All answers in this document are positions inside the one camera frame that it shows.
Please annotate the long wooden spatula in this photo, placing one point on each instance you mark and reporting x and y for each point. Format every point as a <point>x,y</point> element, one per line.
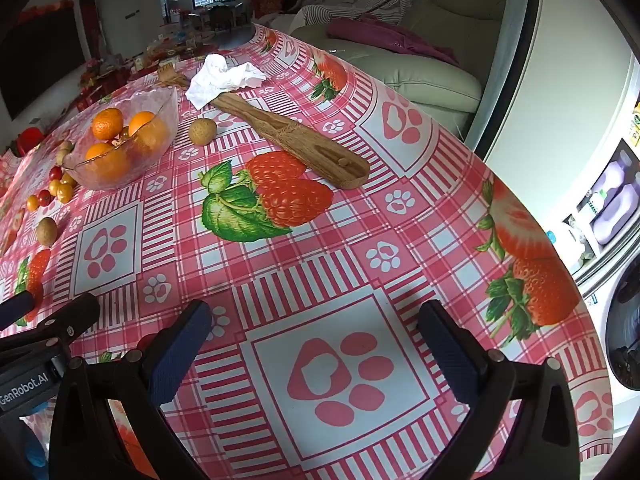
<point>300,145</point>

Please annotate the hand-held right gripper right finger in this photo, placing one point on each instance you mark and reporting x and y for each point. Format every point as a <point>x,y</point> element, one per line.
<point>452,355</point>

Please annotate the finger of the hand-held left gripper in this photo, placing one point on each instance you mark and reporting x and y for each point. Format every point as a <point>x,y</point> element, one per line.
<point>17,306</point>
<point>75,312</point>

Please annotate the clear glass bowl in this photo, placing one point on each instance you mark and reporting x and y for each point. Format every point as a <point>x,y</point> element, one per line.
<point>167,110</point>

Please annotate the red plastic stool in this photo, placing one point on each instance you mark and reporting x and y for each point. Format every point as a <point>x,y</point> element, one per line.
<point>30,137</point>

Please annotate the orange mandarin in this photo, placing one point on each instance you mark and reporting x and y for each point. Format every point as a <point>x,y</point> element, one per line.
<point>105,160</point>
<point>145,127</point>
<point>106,123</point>

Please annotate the dining table with chairs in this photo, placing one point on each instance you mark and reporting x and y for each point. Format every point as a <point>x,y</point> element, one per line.
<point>220,15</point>

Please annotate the person's left forearm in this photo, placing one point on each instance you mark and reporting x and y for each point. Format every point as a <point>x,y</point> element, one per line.
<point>35,452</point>

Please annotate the white washing machine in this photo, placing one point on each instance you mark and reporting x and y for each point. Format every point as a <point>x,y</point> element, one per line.
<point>625,320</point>

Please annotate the purple cloth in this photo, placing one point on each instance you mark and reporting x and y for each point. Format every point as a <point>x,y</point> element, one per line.
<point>380,35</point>

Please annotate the light green sofa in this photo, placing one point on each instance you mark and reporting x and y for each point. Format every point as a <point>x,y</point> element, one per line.
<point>425,75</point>

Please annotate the crumpled white tissue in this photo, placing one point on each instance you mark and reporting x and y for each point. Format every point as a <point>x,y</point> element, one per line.
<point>220,80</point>

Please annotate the cluster of cherry tomatoes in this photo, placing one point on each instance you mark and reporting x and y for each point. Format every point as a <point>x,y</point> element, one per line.
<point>64,192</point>

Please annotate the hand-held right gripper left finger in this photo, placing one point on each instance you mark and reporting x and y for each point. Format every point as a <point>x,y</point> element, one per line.
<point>180,355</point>

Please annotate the black television screen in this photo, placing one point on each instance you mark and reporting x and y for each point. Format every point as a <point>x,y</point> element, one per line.
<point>40,60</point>

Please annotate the purple plastic bottle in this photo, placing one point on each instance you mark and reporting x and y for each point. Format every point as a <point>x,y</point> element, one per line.
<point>607,180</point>
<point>620,212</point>

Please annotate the small beige round fruit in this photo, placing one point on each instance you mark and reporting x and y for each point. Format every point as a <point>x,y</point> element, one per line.
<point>65,146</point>

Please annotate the cluttered coffee table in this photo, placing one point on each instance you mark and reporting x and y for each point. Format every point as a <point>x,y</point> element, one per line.
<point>165,50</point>

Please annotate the red checked strawberry tablecloth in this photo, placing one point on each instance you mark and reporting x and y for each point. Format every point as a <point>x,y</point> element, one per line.
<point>350,260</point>

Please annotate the brown round fruit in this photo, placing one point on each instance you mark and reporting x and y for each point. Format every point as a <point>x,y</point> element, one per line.
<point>46,231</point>
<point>202,131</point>

